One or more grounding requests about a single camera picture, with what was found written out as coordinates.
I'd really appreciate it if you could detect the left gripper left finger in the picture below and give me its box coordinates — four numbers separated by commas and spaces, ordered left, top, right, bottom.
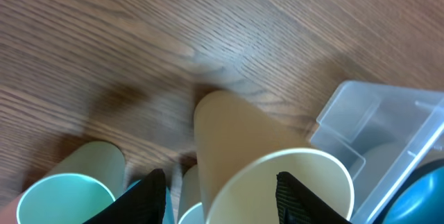
85, 169, 167, 224

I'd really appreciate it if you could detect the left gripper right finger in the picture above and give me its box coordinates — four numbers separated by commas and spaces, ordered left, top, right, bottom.
275, 171, 350, 224

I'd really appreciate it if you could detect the cream tall cup front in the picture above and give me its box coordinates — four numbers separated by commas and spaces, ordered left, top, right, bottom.
194, 91, 355, 223

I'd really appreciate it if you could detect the dark blue bowl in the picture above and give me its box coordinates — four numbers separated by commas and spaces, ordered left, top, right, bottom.
375, 159, 443, 224

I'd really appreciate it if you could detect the pink small cup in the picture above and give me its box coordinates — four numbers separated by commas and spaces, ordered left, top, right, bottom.
0, 193, 23, 224

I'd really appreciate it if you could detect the clear plastic storage container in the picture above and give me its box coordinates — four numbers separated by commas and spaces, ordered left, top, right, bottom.
311, 80, 443, 223

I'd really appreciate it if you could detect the light blue small cup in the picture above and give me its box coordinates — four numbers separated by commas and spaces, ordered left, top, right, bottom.
125, 178, 174, 224

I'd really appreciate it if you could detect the grey small cup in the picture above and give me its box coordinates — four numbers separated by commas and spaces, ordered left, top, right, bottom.
178, 165, 205, 224

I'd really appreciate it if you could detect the mint green small cup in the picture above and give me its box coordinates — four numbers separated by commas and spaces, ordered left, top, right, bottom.
16, 141, 126, 224

